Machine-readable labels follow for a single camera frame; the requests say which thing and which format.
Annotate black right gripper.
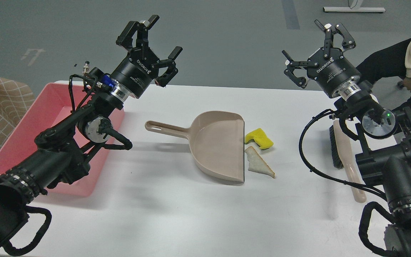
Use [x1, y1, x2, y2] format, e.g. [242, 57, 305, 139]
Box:
[282, 19, 361, 99]

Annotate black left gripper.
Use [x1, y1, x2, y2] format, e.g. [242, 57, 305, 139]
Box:
[111, 15, 183, 98]

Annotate beige hand brush black bristles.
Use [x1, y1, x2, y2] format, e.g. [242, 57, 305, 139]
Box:
[329, 120, 361, 184]

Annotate yellow green sponge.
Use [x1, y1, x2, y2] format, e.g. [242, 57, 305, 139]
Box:
[244, 128, 274, 150]

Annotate beige plastic dustpan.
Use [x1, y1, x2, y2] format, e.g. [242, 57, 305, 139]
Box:
[145, 111, 245, 183]

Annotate white bread slice piece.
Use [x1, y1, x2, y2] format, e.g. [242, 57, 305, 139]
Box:
[245, 146, 276, 179]

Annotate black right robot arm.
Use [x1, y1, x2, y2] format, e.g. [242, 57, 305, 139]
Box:
[282, 20, 411, 257]

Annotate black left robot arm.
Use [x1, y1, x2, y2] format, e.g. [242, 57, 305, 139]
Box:
[0, 15, 182, 256]

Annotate pink plastic bin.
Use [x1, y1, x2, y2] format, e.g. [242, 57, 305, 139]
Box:
[0, 83, 109, 197]

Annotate white desk leg base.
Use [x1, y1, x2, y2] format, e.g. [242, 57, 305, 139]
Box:
[323, 0, 386, 14]

